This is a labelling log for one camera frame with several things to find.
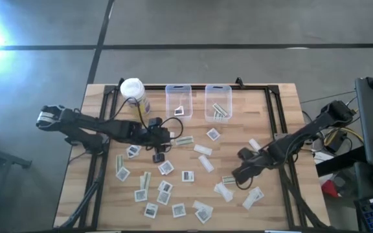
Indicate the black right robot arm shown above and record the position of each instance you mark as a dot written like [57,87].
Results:
[303,132]

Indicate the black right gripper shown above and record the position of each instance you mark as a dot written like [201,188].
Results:
[265,158]

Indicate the clear plastic bin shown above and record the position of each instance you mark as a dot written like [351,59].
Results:
[210,97]
[173,97]

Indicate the yellow disinfecting wipes canister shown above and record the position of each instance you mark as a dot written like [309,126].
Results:
[133,89]

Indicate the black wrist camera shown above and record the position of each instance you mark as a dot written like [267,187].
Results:
[155,123]
[245,153]

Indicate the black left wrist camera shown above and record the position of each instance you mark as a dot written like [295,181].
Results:
[155,123]

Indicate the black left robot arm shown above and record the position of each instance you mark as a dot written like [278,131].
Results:
[108,127]

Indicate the plain white packet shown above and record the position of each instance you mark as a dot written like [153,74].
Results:
[199,204]

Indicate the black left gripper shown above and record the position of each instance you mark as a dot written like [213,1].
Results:
[159,137]

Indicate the red object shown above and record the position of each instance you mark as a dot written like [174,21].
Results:
[330,189]

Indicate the white box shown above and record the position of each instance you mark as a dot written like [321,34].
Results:
[322,158]

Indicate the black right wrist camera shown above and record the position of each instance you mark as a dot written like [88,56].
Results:
[245,153]

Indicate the black frame clamp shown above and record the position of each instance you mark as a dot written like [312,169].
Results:
[120,82]
[239,82]

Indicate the black power supply box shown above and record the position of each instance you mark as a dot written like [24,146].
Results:
[335,142]

